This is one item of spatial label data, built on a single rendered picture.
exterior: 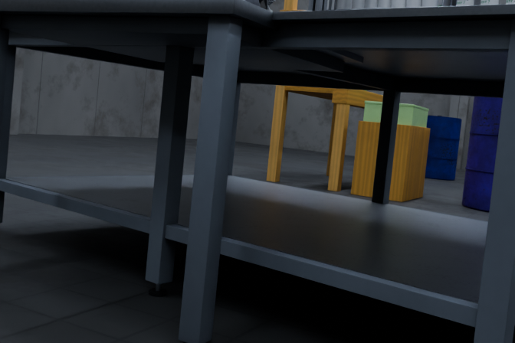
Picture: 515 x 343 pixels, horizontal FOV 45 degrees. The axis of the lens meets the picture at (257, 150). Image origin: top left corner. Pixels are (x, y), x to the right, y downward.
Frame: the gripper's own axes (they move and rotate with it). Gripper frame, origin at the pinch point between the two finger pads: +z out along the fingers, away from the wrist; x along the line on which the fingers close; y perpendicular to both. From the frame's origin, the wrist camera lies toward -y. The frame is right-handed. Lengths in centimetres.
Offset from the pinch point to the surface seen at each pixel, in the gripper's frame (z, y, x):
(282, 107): -70, 264, 172
